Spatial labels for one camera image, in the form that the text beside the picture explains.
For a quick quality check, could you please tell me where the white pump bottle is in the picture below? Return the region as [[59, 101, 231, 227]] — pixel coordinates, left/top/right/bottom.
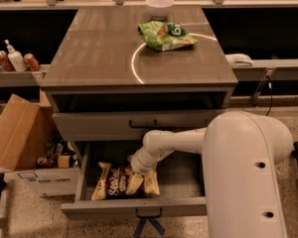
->
[[5, 40, 27, 71]]

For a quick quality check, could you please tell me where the red soda can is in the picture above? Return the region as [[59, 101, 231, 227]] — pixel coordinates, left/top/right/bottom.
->
[[0, 51, 14, 71], [24, 54, 41, 71]]

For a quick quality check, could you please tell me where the white bowl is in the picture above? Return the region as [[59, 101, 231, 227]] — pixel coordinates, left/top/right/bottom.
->
[[145, 0, 174, 20]]

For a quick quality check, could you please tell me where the red soda can left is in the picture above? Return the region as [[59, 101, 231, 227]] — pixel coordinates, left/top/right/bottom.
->
[[0, 51, 14, 71]]

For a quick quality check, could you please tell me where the cardboard box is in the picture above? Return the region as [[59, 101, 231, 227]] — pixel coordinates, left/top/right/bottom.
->
[[0, 94, 78, 196]]

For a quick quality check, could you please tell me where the closed upper drawer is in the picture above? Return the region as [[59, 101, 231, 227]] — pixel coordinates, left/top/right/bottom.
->
[[53, 109, 226, 142]]

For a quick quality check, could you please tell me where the red soda can right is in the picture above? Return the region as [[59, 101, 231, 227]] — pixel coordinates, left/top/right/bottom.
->
[[24, 54, 41, 71]]

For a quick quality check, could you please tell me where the green chip bag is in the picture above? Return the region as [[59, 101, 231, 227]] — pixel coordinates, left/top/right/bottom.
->
[[138, 21, 197, 52]]

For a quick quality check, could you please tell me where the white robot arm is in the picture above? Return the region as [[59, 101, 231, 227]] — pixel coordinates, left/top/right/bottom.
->
[[131, 111, 293, 238]]

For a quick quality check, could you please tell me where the open lower drawer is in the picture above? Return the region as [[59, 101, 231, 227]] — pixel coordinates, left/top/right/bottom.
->
[[61, 141, 207, 220]]

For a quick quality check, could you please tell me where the grey drawer cabinet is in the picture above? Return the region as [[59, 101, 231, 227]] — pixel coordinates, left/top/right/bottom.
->
[[40, 5, 238, 143]]

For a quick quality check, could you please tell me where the black cable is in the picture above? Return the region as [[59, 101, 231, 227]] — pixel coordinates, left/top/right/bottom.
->
[[265, 76, 274, 117]]

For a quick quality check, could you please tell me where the white folded cloth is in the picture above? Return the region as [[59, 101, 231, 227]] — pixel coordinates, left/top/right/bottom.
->
[[225, 54, 253, 66]]

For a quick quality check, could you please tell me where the brown chip bag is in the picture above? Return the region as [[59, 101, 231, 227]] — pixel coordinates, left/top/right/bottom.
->
[[91, 162, 160, 200]]

